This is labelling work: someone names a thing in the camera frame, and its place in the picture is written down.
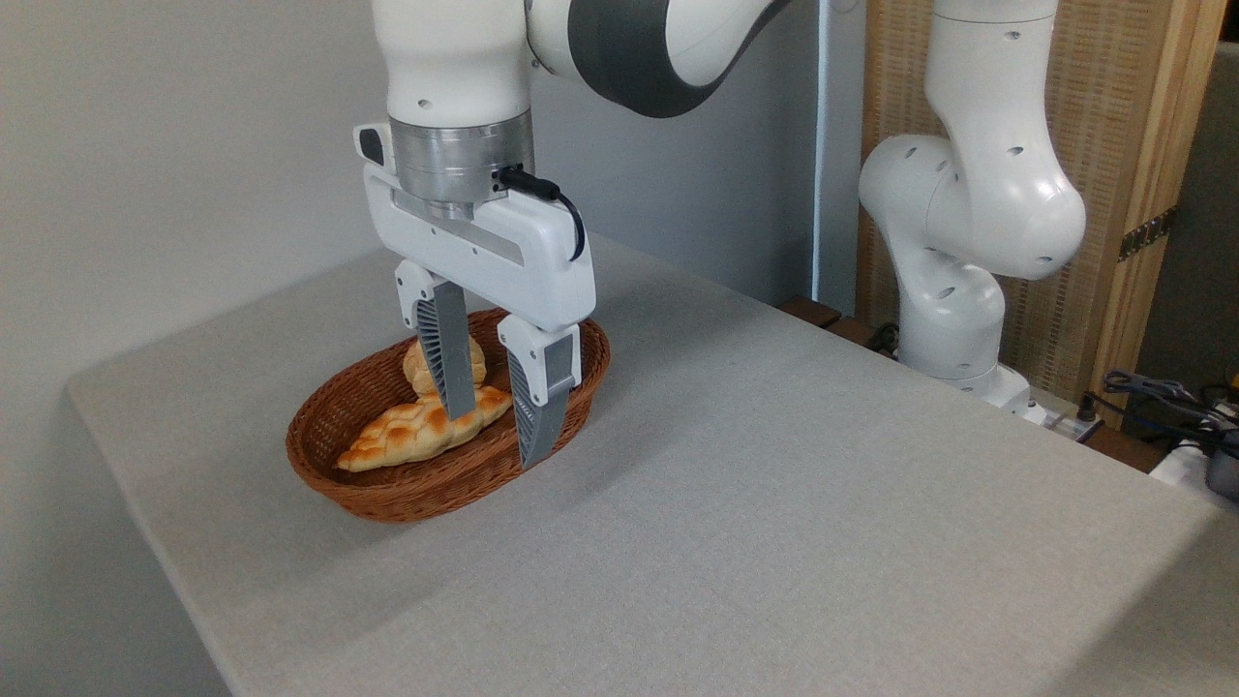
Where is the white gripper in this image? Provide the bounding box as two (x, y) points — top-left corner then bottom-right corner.
(353, 123), (596, 470)

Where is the round knotted bread roll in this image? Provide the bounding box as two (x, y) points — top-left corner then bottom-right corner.
(403, 335), (487, 398)

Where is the braided bread loaf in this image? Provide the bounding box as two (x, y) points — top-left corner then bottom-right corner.
(336, 385), (513, 473)

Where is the brown wicker basket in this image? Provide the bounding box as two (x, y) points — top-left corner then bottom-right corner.
(286, 308), (612, 524)

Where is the dark wooden plank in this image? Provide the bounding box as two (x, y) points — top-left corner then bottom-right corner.
(778, 295), (901, 359)

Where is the white vertical pole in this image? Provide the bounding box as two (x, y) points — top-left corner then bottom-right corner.
(813, 0), (834, 307)

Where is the white power strip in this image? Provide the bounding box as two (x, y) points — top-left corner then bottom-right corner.
(1021, 387), (1106, 442)

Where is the wooden rattan screen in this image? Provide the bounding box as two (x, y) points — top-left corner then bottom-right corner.
(857, 0), (1228, 429)

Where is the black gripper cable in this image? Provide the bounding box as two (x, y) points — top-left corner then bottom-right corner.
(496, 167), (588, 262)

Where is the black cable bundle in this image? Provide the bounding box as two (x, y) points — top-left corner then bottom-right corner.
(1079, 369), (1239, 458)

